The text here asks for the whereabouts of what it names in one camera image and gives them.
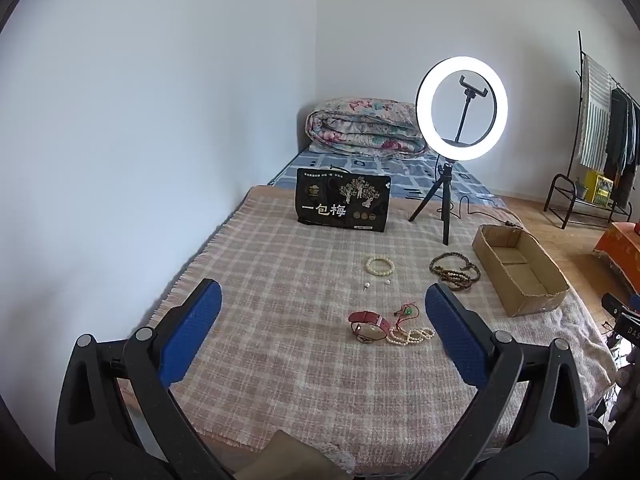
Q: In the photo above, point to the orange patterned cloth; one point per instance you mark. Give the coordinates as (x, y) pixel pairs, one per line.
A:
(620, 245)

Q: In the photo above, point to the yellow box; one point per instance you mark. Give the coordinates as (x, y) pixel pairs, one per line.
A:
(597, 187)

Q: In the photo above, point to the dark hanging clothes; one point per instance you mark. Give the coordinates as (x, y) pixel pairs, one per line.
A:
(620, 140)

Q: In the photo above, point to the black metal clothes rack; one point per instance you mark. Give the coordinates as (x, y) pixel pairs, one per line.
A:
(580, 90)

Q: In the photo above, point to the pink plaid blanket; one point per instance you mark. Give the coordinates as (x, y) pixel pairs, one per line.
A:
(280, 310)

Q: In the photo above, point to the small grey pot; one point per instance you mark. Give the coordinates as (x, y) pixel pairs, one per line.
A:
(580, 189)

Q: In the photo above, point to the striped hanging towel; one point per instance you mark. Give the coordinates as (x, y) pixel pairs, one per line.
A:
(595, 120)

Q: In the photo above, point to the black snack bag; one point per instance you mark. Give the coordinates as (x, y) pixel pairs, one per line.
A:
(340, 200)

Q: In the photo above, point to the olive cloth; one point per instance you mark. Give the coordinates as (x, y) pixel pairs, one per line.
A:
(295, 455)

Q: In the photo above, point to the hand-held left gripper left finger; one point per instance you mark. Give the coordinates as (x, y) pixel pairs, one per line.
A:
(192, 325)

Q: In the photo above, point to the folded floral quilt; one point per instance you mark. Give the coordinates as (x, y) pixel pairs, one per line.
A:
(360, 130)

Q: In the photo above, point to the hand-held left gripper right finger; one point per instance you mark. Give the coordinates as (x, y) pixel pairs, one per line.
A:
(450, 330)

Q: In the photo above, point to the blue patterned bed sheet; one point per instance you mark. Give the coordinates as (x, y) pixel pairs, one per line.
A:
(400, 172)

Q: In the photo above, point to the cardboard box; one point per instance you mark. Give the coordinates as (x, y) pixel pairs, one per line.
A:
(530, 305)

